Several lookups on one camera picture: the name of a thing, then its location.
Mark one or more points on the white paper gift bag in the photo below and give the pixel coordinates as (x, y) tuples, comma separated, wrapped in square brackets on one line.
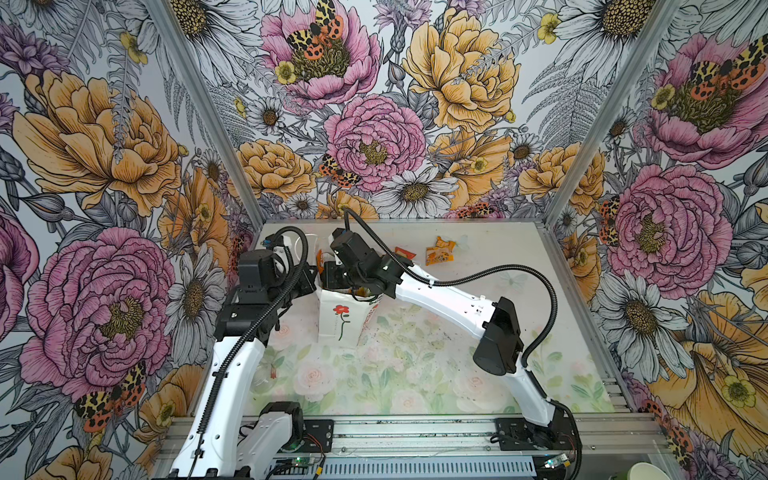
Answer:
[(341, 316)]

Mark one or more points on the orange white snack bag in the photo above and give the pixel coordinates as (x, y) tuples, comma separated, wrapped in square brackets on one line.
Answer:
[(319, 261)]

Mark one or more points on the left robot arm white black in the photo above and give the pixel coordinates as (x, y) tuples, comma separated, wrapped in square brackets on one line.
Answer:
[(214, 448)]

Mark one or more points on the small orange snack packet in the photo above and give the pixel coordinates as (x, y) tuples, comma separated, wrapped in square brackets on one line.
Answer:
[(441, 252)]

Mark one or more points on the white ventilated cable duct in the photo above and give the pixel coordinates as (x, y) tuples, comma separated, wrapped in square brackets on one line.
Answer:
[(482, 467)]

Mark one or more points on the aluminium frame rail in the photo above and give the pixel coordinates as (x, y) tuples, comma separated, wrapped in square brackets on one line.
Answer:
[(620, 433)]

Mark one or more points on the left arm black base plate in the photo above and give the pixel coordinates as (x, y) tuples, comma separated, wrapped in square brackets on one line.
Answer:
[(306, 436)]

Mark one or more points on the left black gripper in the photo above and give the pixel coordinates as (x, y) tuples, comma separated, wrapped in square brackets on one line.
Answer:
[(307, 278)]

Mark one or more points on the green circuit board left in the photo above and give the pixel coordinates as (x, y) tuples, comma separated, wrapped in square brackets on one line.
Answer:
[(301, 462)]

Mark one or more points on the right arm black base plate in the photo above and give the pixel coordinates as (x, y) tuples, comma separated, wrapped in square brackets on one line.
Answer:
[(517, 434)]

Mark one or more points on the green circuit board right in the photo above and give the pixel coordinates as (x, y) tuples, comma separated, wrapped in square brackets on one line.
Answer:
[(557, 461)]

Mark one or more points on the green circuit board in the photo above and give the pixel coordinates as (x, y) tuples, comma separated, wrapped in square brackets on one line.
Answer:
[(557, 461), (301, 462)]

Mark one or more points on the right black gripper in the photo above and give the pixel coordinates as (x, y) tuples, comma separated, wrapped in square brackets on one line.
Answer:
[(330, 279)]

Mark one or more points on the white round bowl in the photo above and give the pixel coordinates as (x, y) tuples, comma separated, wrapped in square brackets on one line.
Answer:
[(645, 471)]

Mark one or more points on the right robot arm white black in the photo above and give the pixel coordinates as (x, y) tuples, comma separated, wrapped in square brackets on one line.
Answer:
[(500, 351)]

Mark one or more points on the small red snack packet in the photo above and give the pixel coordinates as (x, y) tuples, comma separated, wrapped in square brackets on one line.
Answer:
[(405, 253)]

